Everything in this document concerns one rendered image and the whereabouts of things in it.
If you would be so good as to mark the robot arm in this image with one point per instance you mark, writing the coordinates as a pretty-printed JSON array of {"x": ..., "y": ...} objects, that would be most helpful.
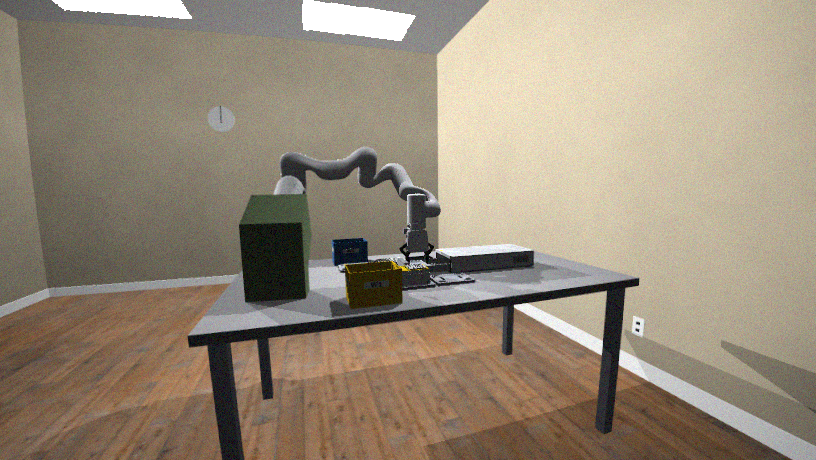
[{"x": 421, "y": 204}]

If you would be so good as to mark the yellow open-top bin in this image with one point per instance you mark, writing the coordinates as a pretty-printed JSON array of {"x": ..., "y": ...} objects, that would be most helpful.
[{"x": 373, "y": 284}]

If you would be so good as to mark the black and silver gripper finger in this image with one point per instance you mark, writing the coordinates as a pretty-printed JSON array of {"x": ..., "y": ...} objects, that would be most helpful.
[
  {"x": 427, "y": 253},
  {"x": 407, "y": 258}
]

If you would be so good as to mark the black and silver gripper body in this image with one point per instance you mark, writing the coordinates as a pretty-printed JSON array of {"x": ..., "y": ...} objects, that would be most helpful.
[{"x": 417, "y": 241}]

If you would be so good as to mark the blue open-top bin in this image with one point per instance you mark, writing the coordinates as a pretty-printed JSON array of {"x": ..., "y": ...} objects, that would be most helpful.
[{"x": 350, "y": 251}]

